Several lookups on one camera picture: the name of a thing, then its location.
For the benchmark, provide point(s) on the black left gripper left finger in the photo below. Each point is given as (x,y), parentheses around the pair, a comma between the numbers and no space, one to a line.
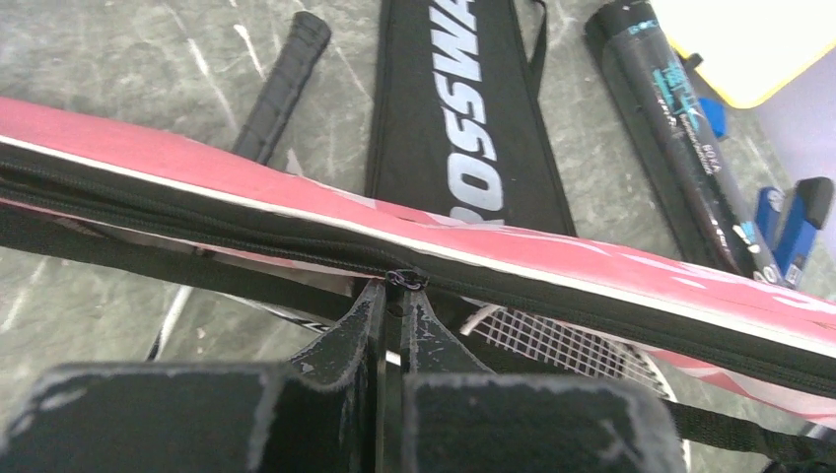
(317,412)

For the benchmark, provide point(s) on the black racket bag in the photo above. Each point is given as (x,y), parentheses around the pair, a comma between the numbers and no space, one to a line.
(457,129)

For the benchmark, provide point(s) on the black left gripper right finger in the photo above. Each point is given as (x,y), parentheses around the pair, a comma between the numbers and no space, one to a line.
(458,416)

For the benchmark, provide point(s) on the pink racket bag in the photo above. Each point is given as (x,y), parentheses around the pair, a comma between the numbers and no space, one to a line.
(93,190)

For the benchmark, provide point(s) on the black shuttlecock tube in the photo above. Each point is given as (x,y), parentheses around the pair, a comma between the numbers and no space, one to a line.
(704,207)

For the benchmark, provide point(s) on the whiteboard with yellow frame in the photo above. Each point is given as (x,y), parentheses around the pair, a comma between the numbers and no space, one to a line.
(750,49)

